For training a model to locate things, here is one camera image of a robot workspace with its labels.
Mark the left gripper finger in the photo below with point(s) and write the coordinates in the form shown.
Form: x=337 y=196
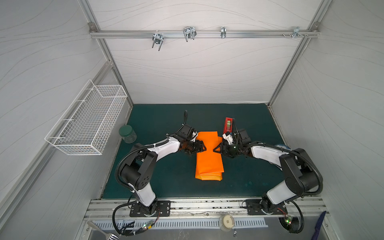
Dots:
x=190 y=153
x=199 y=146

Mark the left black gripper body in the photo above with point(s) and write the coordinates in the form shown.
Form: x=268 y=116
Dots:
x=190 y=145

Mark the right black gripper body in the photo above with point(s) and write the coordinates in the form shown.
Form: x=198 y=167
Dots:
x=223 y=148

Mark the orange wrapping paper sheet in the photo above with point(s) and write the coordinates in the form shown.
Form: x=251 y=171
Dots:
x=209 y=166

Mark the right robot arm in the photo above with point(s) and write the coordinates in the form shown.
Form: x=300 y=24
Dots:
x=301 y=176

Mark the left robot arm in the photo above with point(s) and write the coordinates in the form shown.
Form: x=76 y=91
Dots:
x=136 y=169

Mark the red tape dispenser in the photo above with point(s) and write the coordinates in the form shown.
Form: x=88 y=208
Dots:
x=228 y=128

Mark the green table mat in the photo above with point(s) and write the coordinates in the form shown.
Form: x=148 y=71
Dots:
x=174 y=175

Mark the blue white ceramic bowl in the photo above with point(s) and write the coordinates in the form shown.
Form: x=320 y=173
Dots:
x=283 y=146

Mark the green lidded glass jar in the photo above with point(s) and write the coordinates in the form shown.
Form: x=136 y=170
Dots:
x=128 y=134

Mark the metal U-bolt clamp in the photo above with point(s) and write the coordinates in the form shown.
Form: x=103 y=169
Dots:
x=189 y=33
x=158 y=39

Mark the metal spatula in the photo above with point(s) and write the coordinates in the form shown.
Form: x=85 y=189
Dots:
x=108 y=236

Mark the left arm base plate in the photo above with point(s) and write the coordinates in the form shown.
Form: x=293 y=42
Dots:
x=156 y=208

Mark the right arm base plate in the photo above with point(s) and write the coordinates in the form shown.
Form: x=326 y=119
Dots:
x=263 y=207

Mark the white vented cable duct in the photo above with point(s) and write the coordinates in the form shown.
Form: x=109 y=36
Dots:
x=205 y=223

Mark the white wire basket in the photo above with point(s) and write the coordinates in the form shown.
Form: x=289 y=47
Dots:
x=86 y=125

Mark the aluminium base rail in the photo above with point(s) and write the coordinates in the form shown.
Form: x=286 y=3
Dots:
x=181 y=208

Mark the blue handled tool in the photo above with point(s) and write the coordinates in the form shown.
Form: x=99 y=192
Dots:
x=318 y=226

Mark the metal bracket with bolts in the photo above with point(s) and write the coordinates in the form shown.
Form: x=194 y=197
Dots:
x=295 y=34

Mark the aluminium crossbar rail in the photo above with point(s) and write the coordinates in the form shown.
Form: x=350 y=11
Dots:
x=201 y=34

